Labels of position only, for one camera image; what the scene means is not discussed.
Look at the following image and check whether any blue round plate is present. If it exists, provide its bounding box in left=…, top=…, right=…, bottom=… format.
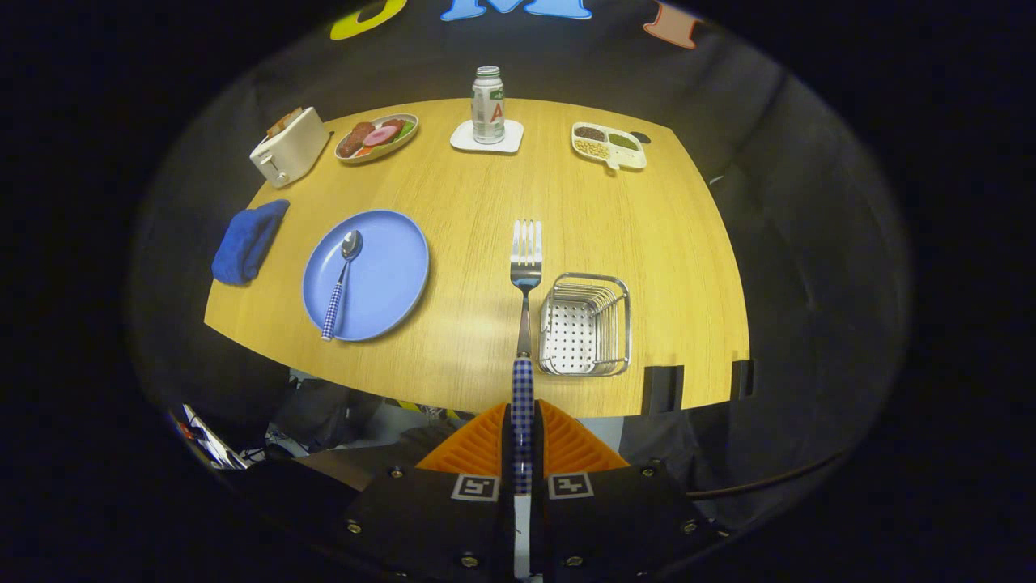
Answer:
left=302, top=210, right=431, bottom=343

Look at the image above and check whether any white drink bottle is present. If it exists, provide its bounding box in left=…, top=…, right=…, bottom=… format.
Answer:
left=471, top=66, right=506, bottom=145

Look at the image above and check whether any dark bag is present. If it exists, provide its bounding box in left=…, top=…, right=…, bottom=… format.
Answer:
left=271, top=377, right=383, bottom=451

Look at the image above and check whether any beige oval plate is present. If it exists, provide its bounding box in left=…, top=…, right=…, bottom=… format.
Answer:
left=334, top=113, right=420, bottom=164

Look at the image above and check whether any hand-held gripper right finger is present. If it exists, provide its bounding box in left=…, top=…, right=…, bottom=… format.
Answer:
left=530, top=401, right=721, bottom=583

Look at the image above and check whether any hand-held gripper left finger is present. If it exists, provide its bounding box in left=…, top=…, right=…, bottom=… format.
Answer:
left=344, top=401, right=519, bottom=583

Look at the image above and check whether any cream white toaster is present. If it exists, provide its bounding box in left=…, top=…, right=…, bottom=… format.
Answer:
left=249, top=107, right=331, bottom=189

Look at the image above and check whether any fork with blue checked handle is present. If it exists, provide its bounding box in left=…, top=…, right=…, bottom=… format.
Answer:
left=510, top=220, right=543, bottom=496

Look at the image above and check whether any white square coaster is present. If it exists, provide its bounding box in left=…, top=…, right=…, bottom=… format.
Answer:
left=450, top=119, right=524, bottom=155

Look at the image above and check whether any spoon with blue checked handle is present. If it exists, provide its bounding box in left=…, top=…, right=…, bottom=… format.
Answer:
left=321, top=230, right=364, bottom=342

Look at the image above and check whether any brown toy meat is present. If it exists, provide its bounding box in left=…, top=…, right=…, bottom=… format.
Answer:
left=338, top=121, right=376, bottom=159

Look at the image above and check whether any black cable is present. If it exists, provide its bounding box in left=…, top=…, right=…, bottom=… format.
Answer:
left=686, top=449, right=852, bottom=497

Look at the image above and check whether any white divided snack tray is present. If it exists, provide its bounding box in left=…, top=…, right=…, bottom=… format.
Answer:
left=571, top=121, right=648, bottom=171

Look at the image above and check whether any metal wire basket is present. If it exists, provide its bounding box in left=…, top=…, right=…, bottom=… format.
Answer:
left=537, top=273, right=632, bottom=377

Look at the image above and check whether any blue folded cloth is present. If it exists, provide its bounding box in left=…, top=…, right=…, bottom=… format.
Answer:
left=211, top=199, right=291, bottom=286

